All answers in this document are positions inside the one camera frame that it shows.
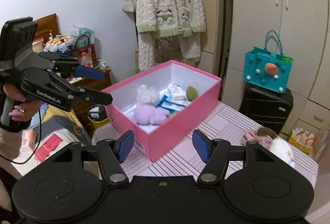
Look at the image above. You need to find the pink floral fabric scrunchie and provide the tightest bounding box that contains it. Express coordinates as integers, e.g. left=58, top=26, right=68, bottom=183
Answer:
left=241, top=130, right=259, bottom=146

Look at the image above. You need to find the purple plush toy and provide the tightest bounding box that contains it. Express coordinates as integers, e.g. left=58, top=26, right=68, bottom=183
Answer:
left=131, top=105, right=170, bottom=126

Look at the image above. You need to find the white mesh bath pouf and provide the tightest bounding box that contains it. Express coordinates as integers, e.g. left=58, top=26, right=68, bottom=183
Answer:
left=137, top=84, right=160, bottom=106

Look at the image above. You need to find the person's left hand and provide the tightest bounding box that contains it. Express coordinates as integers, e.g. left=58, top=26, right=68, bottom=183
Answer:
left=3, top=83, right=43, bottom=122

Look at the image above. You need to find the brown patterned handbag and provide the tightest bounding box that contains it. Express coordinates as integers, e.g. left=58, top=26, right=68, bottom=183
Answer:
left=72, top=34, right=98, bottom=68

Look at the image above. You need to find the pink storage box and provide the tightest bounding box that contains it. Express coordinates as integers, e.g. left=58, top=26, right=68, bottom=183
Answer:
left=104, top=60, right=222, bottom=161

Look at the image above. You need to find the flower bouquet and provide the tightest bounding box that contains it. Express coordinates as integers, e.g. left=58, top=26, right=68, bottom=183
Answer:
left=44, top=31, right=74, bottom=56

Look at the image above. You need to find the white plush toy with glasses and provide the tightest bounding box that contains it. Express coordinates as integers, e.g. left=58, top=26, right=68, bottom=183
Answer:
left=256, top=127, right=295, bottom=168

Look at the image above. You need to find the wooden nightstand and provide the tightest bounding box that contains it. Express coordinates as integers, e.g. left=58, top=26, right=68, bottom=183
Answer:
left=33, top=13, right=113, bottom=121

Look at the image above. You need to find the green egg sponge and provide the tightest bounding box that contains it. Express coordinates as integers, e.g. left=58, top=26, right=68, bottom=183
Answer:
left=186, top=86, right=199, bottom=102

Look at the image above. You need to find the blue wipes packet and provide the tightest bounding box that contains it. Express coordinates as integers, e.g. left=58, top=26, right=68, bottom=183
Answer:
left=156, top=95, right=191, bottom=113

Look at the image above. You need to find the pink booklet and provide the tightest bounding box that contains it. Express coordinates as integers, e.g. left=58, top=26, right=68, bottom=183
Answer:
left=35, top=133, right=63, bottom=162

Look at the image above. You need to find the black suitcase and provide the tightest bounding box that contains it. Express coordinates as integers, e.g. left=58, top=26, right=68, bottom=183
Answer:
left=239, top=84, right=294, bottom=133

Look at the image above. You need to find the white tissue packet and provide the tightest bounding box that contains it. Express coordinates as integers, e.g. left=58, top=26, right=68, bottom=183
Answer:
left=167, top=83, right=186, bottom=100

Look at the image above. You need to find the teal tote bag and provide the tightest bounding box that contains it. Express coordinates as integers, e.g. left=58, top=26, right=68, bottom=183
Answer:
left=243, top=29, right=293, bottom=94

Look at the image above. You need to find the cream knitted cardigan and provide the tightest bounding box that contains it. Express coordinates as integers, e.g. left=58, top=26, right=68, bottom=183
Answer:
left=136, top=0, right=206, bottom=71

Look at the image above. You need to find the beige wardrobe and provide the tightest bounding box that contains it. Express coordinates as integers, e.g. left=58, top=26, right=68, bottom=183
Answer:
left=222, top=0, right=329, bottom=135

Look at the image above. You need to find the black cable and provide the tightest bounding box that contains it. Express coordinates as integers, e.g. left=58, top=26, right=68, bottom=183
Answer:
left=0, top=109, right=43, bottom=165

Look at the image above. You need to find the black camera mount box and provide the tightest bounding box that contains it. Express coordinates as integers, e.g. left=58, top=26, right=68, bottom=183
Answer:
left=1, top=17, right=38, bottom=71

